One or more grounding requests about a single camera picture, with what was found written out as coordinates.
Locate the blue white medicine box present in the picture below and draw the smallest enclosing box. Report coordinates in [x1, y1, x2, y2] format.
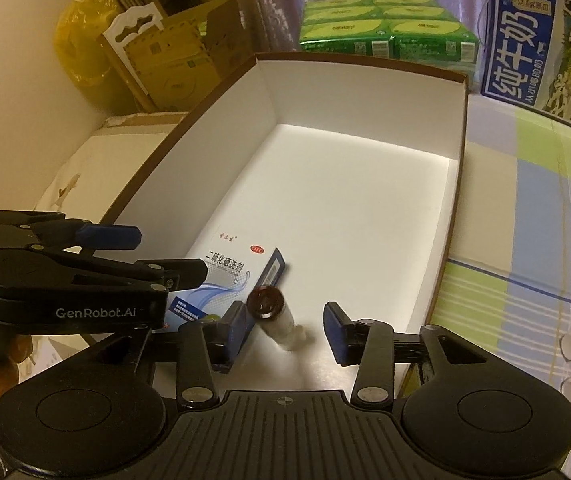
[162, 223, 287, 332]

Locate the brown medicine bottle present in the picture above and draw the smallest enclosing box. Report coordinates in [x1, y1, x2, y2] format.
[246, 285, 315, 351]

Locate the brown white storage box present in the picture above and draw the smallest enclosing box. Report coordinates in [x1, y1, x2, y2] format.
[104, 53, 468, 391]

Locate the checkered tablecloth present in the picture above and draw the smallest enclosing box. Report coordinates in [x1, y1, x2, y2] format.
[399, 90, 571, 480]

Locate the yellow plastic bag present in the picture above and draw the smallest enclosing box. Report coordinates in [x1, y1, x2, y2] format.
[53, 0, 136, 115]

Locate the green tissue pack bundle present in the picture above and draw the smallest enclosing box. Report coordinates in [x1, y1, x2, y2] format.
[299, 0, 479, 75]

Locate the blue milk carton box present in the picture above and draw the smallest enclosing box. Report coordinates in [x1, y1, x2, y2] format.
[481, 0, 571, 126]

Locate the cardboard box with white handle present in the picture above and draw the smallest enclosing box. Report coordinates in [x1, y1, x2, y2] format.
[99, 0, 253, 113]

